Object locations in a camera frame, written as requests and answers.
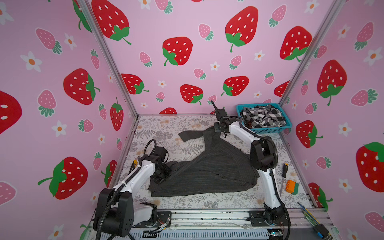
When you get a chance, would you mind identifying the dark grey pinstriped shirt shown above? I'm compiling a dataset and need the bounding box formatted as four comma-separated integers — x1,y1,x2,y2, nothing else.
148,127,259,197

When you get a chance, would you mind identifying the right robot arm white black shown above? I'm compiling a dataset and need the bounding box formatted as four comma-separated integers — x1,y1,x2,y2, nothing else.
214,117,287,226

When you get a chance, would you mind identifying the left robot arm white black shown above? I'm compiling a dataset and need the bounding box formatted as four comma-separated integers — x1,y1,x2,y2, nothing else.
93,154,172,240

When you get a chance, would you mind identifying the black white checkered shirt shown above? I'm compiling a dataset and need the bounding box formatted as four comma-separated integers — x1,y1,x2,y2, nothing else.
240,105,287,129

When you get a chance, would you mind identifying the teal plastic basket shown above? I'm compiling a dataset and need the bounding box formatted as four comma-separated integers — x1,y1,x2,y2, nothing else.
236,103,292,134

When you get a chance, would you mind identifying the orange green toy block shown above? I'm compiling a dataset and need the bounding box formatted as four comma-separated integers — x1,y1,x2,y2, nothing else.
285,180,299,195

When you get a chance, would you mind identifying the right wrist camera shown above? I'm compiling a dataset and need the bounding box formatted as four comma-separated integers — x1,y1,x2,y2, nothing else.
215,109,229,121

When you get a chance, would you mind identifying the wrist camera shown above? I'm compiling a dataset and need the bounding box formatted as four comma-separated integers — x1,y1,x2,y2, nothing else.
150,147,169,163
215,109,229,121

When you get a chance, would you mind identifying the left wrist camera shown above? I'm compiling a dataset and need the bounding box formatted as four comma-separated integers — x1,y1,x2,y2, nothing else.
150,147,169,163

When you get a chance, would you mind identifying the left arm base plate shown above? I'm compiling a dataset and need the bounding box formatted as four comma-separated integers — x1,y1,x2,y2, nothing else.
133,211,172,229

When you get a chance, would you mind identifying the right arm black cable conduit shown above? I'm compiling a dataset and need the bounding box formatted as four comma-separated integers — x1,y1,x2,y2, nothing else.
209,100,292,238

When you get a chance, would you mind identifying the black handled screwdriver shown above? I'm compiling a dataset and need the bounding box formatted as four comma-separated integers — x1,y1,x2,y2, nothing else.
280,163,289,195

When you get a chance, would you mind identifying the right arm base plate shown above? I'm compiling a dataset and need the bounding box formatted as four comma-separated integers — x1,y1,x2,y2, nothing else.
247,211,291,228

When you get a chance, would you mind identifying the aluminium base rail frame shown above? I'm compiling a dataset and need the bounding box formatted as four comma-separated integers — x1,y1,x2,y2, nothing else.
125,209,320,240

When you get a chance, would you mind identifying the coloured ribbon cable with connector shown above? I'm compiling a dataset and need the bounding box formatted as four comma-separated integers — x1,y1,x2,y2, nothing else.
298,203,332,240

